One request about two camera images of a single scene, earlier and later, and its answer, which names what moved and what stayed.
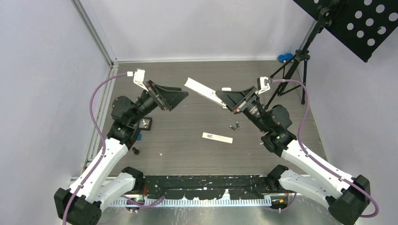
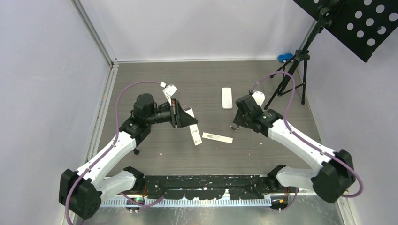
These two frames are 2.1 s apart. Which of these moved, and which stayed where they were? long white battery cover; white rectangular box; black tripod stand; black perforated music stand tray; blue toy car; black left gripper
Moved: white rectangular box; black left gripper
Stayed: black tripod stand; black perforated music stand tray; long white battery cover; blue toy car
